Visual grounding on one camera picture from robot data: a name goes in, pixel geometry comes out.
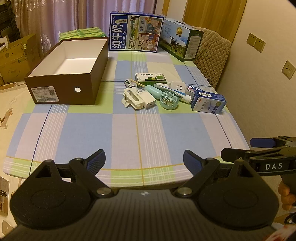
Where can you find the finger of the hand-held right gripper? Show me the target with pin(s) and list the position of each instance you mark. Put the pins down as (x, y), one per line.
(261, 142)
(233, 154)

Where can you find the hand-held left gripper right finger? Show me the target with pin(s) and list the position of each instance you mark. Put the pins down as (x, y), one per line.
(191, 160)

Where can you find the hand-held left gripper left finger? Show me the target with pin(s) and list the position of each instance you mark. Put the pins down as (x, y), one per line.
(97, 160)

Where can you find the white and blue toothpaste tube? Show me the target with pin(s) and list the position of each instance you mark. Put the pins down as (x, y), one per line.
(182, 95)

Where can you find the brown cardboard shoe box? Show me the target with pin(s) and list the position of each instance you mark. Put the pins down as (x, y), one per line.
(69, 89)

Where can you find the small dark and white tube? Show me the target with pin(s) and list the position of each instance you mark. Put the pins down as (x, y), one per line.
(129, 83)

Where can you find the green medicine box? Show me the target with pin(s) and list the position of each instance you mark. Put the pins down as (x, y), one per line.
(150, 78)

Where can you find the person's right hand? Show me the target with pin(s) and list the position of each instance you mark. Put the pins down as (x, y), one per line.
(286, 194)

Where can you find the checkered tablecloth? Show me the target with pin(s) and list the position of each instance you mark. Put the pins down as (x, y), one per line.
(92, 132)

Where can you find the blue and white medicine box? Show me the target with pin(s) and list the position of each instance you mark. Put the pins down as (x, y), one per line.
(208, 104)

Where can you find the teal handheld fan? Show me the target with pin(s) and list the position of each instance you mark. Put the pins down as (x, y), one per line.
(170, 99)

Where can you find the white and red medicine box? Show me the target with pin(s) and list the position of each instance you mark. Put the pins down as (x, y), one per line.
(192, 89)

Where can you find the white plastic clip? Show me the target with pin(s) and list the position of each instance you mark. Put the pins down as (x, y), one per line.
(131, 97)

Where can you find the white charger block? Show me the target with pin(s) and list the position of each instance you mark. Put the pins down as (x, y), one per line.
(148, 100)

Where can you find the white socket adapter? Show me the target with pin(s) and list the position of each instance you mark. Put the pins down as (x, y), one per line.
(178, 86)

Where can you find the printed paper card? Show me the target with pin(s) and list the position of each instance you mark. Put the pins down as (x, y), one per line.
(4, 192)

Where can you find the chair with quilted cover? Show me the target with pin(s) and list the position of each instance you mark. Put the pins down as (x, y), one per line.
(212, 53)

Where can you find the green landscape milk carton box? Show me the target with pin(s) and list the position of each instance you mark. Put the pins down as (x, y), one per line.
(175, 41)

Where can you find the blue milk carton box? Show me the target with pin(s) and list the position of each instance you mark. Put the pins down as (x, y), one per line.
(120, 39)

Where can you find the tan cardboard shipping box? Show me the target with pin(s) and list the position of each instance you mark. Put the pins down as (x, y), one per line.
(13, 62)

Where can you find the green tissue pack bundle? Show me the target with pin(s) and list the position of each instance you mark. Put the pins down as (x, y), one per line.
(81, 32)

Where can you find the ochre curtain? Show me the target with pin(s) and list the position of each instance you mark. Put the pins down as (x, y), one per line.
(212, 14)

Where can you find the mauve patterned curtain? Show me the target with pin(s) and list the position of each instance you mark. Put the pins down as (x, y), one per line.
(69, 14)

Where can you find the black plastic crates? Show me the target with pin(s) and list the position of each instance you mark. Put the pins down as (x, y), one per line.
(7, 20)

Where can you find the beige wall socket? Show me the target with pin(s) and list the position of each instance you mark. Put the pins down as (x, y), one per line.
(289, 69)
(260, 44)
(251, 39)

